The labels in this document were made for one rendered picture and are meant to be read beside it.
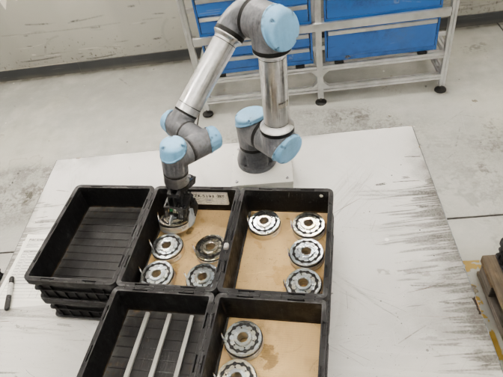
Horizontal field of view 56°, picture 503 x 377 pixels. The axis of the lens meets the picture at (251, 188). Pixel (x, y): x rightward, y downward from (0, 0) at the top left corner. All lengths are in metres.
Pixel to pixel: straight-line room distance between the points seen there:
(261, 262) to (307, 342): 0.29
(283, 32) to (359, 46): 1.94
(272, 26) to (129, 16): 2.94
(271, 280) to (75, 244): 0.70
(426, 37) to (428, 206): 1.76
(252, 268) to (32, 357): 0.74
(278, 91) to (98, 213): 0.79
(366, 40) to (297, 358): 2.38
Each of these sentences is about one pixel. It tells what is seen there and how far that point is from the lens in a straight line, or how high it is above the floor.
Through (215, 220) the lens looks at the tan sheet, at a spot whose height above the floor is 0.83.
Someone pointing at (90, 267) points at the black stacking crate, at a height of 0.83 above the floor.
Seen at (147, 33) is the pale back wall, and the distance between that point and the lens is 4.23.
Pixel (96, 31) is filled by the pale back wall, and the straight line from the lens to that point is 4.34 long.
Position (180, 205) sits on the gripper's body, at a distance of 1.44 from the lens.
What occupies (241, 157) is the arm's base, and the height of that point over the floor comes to 0.86.
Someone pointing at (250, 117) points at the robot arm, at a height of 1.03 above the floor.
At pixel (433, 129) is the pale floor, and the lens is 3.24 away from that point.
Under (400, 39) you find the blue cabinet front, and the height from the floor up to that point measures 0.43.
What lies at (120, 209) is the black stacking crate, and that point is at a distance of 1.76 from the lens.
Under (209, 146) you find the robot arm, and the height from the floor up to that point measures 1.15.
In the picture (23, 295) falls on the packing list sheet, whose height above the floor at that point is 0.70.
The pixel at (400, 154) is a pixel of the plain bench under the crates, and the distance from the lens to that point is 1.97.
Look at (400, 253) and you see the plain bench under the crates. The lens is 1.63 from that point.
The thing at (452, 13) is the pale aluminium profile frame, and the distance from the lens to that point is 3.31.
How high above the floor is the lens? 2.00
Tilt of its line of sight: 44 degrees down
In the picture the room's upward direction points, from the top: 11 degrees counter-clockwise
